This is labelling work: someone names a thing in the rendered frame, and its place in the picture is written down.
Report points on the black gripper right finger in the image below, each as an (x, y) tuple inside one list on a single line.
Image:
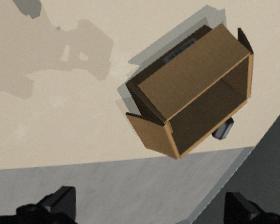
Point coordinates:
[(237, 206)]

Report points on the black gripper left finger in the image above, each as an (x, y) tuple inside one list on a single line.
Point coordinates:
[(62, 203)]

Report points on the brown cardboard box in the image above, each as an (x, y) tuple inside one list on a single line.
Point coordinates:
[(182, 80)]

